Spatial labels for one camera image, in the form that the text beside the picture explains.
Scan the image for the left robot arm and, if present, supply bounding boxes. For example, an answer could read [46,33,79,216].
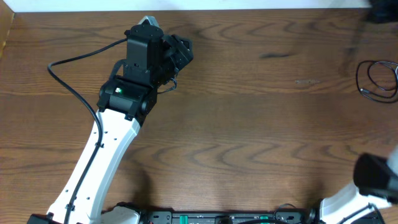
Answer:
[29,17,193,223]

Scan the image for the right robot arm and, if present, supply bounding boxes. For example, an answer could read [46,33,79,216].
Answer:
[308,149,397,224]

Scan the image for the wooden panel at left edge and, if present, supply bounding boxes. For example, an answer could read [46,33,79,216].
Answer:
[0,0,15,56]

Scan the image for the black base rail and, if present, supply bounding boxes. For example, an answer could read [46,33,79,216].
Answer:
[99,203,386,224]

